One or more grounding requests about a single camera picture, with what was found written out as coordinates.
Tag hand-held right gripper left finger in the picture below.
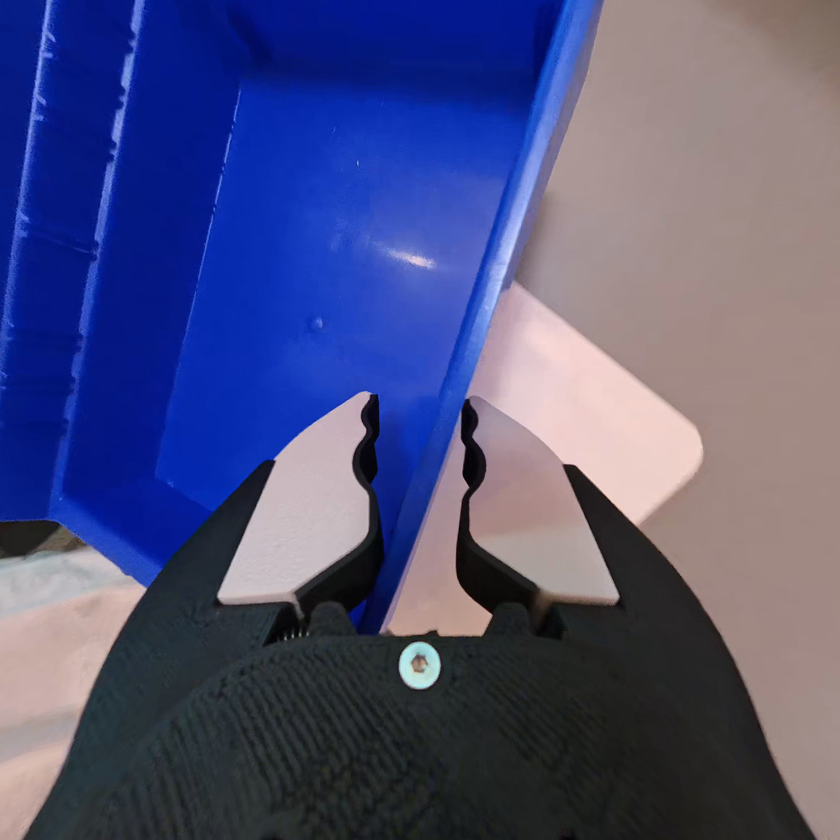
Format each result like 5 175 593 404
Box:
217 392 385 621

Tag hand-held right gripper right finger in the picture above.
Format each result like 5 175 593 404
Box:
456 395 621 634

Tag white whiteboard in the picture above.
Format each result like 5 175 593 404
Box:
381 282 704 636

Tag blue plastic bin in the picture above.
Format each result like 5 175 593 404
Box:
0 0 605 634

